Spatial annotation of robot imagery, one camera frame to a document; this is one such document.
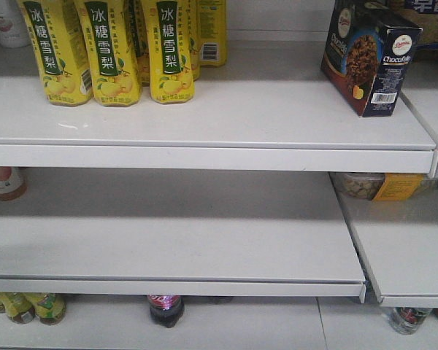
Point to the dark blue chocolate cookie box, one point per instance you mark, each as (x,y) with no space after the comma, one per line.
(367,53)

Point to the clear tub of cookies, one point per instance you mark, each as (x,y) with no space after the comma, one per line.
(381,186)

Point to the white store shelving unit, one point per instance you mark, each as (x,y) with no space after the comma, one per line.
(226,201)

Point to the yellow pear drink bottle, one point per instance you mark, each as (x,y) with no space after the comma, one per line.
(171,74)
(212,32)
(59,49)
(111,54)

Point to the dark cola bottle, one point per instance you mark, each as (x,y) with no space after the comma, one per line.
(166,310)

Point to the rear yellow pear drink bottle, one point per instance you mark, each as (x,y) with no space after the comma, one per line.
(212,32)

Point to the middle rear pear drink bottle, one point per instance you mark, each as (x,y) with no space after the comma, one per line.
(139,38)

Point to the orange juice bottle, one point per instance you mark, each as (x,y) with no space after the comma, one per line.
(12,183)

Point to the clear water bottle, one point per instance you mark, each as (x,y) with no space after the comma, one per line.
(407,320)

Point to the blue cracker package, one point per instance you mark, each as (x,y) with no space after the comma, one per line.
(424,13)

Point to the white pink drink bottle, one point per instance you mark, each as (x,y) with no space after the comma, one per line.
(13,31)

